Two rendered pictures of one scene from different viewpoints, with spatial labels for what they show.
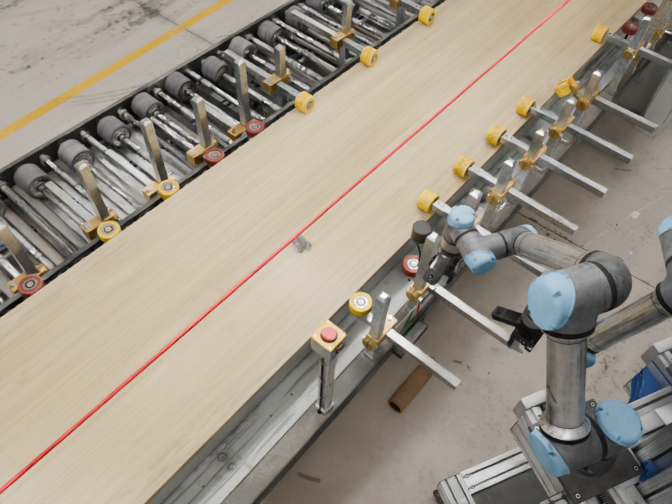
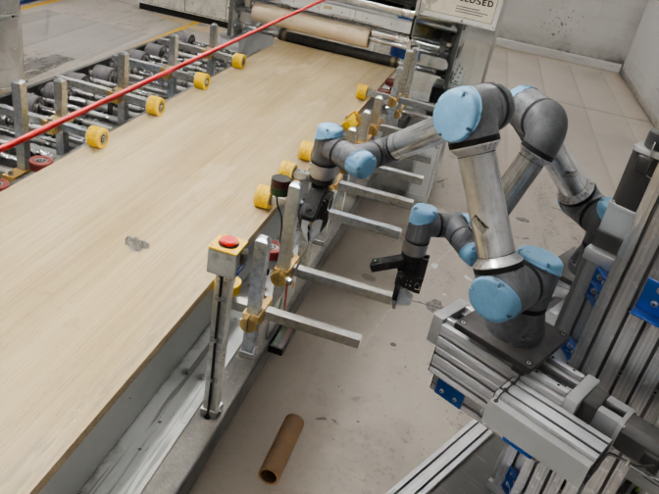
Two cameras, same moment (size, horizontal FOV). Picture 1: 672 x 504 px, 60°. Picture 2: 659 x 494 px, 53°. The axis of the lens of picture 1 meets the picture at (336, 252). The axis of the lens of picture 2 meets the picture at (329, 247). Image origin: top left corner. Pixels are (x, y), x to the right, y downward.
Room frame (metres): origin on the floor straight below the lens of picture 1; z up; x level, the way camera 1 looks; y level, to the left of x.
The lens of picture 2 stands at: (-0.52, 0.38, 2.00)
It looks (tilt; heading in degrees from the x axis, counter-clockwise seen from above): 30 degrees down; 333
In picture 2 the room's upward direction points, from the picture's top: 11 degrees clockwise
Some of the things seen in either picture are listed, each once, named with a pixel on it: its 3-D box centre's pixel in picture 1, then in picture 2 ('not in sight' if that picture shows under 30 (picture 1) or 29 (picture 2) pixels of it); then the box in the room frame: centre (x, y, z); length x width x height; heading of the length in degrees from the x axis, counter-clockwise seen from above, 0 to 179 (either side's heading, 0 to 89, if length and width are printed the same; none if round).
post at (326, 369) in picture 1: (325, 380); (218, 345); (0.72, 0.00, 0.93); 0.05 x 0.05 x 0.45; 53
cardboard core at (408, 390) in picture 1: (414, 383); (281, 447); (1.12, -0.41, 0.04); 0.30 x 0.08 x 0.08; 143
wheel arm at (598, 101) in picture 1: (615, 109); (401, 132); (2.08, -1.19, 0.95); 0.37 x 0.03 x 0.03; 53
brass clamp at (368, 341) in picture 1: (379, 332); (256, 313); (0.95, -0.17, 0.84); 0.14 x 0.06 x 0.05; 143
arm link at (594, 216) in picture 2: not in sight; (609, 223); (0.75, -1.17, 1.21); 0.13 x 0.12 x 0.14; 174
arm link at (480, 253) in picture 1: (481, 251); (357, 158); (0.97, -0.40, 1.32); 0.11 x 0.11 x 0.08; 23
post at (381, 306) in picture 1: (376, 332); (254, 309); (0.93, -0.15, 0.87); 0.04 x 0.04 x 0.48; 53
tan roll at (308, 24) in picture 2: not in sight; (340, 31); (3.53, -1.45, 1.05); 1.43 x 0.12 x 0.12; 53
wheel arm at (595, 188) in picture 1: (548, 161); (363, 164); (1.72, -0.83, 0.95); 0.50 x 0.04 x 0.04; 53
